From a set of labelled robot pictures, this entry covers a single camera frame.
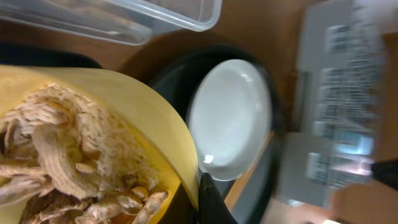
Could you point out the yellow bowl with food scraps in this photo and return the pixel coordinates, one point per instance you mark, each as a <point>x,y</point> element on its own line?
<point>157,125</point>

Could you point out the wooden chopstick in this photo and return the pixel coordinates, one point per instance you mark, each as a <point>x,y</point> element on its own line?
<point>239,184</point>

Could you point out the blue plastic cup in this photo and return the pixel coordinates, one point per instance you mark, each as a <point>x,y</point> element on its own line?
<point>354,143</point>

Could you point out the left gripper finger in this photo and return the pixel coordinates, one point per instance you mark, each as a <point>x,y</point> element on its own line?
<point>212,208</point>

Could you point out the grey ceramic plate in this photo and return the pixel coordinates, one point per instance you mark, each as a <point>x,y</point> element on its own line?
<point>230,118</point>

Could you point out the grey dishwasher rack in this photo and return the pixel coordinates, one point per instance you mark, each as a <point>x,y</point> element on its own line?
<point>340,63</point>

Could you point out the round black tray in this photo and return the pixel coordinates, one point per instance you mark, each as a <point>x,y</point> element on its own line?
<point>176,84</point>

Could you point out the pile of food scraps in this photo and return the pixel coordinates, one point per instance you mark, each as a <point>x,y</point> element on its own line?
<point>73,161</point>

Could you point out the black rectangular tray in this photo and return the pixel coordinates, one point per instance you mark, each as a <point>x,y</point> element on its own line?
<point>24,55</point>

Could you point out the clear plastic bin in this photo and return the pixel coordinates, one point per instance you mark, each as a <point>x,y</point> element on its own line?
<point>128,22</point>

